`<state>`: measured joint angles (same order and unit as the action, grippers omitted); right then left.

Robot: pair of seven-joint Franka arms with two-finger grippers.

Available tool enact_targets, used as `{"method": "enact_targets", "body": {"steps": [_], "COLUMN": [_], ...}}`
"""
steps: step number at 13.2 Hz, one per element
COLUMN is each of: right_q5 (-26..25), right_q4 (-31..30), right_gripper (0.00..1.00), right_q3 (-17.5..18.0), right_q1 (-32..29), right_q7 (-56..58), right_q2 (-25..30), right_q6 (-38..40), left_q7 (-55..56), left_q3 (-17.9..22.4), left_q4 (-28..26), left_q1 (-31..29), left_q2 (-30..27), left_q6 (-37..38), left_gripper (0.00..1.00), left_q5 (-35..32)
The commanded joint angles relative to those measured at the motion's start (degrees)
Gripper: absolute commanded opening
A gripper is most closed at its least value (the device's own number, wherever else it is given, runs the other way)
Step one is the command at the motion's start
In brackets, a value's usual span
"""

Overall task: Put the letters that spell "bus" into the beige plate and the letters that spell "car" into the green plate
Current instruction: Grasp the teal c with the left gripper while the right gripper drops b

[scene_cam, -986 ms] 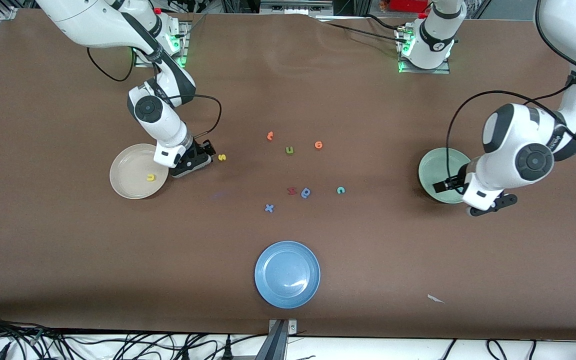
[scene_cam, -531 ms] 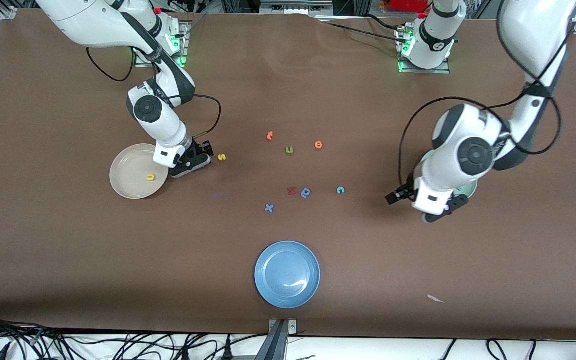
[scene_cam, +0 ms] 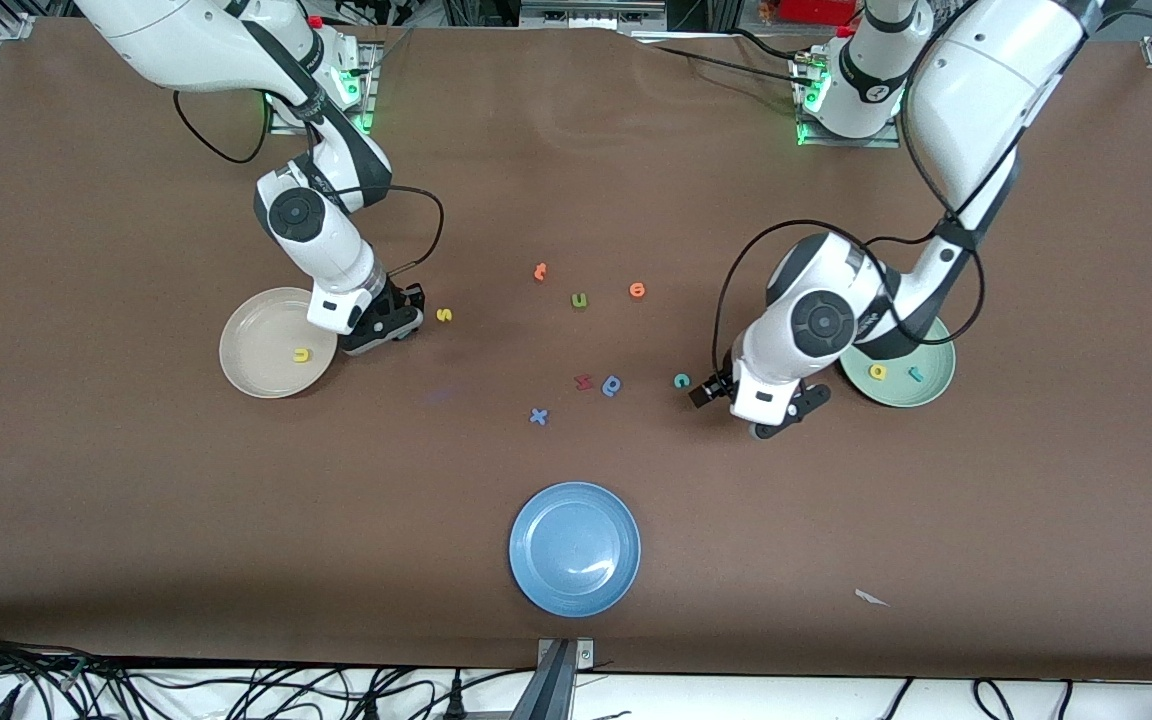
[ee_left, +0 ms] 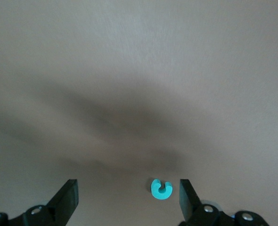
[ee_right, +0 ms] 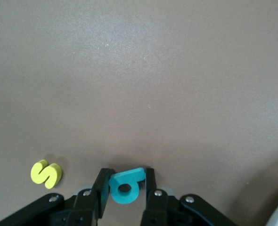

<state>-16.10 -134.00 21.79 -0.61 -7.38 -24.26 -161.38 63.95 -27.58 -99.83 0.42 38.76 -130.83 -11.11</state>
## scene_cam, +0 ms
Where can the beige plate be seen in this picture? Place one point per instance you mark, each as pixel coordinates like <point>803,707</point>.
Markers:
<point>266,330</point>

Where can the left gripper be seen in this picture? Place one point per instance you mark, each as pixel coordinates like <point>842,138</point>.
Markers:
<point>719,385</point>

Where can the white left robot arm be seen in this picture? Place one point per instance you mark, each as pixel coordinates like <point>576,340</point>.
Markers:
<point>986,60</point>

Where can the white paper scrap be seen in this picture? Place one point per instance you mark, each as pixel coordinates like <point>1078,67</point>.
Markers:
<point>868,597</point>

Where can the green plate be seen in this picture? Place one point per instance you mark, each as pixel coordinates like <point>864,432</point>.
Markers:
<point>896,395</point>

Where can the blue plate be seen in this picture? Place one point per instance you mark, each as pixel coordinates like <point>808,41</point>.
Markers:
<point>576,550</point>

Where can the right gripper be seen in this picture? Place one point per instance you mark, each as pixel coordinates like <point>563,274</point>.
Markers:
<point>397,299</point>

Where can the grey equipment rack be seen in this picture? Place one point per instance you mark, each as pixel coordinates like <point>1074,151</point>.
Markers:
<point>586,14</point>

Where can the brown table cover sheet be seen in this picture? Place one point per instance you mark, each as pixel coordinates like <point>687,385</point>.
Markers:
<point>136,500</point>

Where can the aluminium frame profile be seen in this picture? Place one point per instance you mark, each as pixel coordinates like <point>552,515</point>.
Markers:
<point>551,690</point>

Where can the blue letter x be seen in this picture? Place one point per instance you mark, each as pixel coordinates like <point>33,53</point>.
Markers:
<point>538,416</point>

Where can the red box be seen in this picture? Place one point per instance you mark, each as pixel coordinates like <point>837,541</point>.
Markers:
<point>816,10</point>

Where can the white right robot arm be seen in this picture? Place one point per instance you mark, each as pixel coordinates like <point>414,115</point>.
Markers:
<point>336,255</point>

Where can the blue letter q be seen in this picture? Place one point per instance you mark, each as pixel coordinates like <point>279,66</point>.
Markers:
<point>608,392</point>

